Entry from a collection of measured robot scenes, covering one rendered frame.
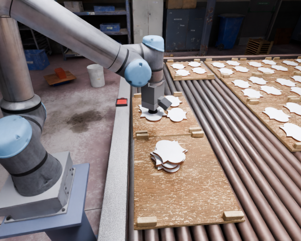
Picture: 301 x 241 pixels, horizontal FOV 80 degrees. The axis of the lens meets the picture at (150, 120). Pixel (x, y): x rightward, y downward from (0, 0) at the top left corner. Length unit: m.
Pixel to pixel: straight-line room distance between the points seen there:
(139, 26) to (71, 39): 4.96
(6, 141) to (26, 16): 0.32
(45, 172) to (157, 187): 0.38
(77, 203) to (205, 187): 0.48
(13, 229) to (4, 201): 0.11
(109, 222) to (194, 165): 0.38
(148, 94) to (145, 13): 4.74
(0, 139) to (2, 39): 0.26
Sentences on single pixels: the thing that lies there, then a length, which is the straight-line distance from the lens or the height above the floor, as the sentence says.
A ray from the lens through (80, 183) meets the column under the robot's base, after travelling 0.84.
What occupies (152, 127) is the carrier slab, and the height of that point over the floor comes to 0.94.
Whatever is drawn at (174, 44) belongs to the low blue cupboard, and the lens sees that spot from 5.73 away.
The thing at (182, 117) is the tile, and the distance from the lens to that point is 1.00.
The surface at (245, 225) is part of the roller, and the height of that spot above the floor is 0.92.
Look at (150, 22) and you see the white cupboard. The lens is 5.44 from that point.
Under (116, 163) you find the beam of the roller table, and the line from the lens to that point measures 0.80.
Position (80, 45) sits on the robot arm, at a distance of 0.48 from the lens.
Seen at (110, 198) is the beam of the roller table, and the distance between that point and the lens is 0.71.
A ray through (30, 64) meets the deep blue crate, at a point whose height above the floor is 0.15.
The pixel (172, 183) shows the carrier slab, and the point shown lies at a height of 0.94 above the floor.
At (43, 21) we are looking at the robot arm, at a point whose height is 1.46.
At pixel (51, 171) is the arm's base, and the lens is 0.71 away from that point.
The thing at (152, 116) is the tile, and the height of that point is 1.08.
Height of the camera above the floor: 1.51
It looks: 36 degrees down
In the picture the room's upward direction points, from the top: straight up
